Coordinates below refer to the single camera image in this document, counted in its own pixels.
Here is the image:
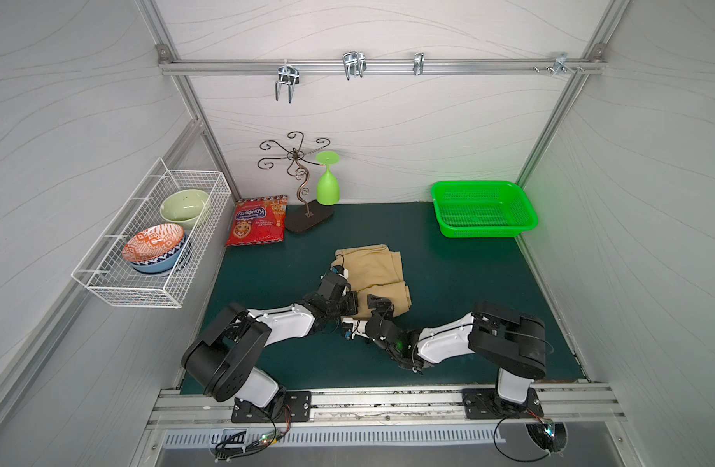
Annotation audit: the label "right end metal hook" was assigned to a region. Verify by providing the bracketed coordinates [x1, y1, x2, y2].
[533, 53, 585, 77]

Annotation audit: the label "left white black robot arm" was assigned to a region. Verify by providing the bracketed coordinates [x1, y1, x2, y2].
[182, 266, 358, 418]

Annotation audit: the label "double prong metal hook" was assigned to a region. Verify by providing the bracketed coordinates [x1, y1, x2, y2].
[275, 64, 300, 103]

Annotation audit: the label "left black mount plate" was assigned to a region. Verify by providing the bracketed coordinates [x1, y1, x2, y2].
[231, 389, 312, 424]

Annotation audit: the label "black mount plate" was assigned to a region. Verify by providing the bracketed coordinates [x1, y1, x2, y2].
[462, 387, 544, 420]
[231, 389, 312, 424]

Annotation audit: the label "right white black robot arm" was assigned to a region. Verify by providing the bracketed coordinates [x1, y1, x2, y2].
[341, 296, 548, 407]

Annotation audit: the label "dark green table mat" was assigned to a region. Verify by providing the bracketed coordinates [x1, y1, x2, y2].
[204, 202, 583, 389]

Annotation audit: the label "red snack bag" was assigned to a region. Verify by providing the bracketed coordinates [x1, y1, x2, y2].
[225, 195, 289, 247]

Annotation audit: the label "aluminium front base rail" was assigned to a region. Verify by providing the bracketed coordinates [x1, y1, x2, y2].
[147, 381, 627, 429]

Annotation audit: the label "small metal bracket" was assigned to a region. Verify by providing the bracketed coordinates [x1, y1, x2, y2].
[413, 53, 425, 76]

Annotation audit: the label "right black mount plate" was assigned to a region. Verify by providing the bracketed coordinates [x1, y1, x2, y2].
[462, 387, 544, 420]

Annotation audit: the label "green plastic goblet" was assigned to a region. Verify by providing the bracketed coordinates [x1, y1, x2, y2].
[317, 151, 340, 206]

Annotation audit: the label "white wire wall basket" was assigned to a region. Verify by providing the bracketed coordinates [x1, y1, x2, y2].
[72, 161, 232, 309]

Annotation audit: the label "aluminium top rail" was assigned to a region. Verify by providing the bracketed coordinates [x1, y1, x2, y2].
[159, 58, 608, 78]

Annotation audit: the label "white vent grille strip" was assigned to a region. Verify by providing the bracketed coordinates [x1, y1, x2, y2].
[163, 424, 506, 449]

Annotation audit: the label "dark metal scroll stand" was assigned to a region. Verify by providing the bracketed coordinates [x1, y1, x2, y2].
[258, 130, 334, 235]

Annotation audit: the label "metal clip hook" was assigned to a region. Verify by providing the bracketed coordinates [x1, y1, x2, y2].
[342, 51, 367, 81]

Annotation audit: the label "right black cable with board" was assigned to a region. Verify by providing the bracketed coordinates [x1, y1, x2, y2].
[492, 411, 569, 463]

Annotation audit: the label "left cable bundle with board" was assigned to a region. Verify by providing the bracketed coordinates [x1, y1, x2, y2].
[210, 402, 293, 462]

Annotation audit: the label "tan long pants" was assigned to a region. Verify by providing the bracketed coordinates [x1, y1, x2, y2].
[332, 244, 412, 320]

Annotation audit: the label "light green ceramic bowl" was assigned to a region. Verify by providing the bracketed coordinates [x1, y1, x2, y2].
[159, 189, 210, 232]

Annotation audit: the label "green plastic basket tray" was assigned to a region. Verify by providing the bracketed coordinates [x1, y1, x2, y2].
[431, 181, 538, 239]

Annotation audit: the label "orange blue patterned bowl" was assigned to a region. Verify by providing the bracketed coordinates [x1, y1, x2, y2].
[121, 224, 186, 274]

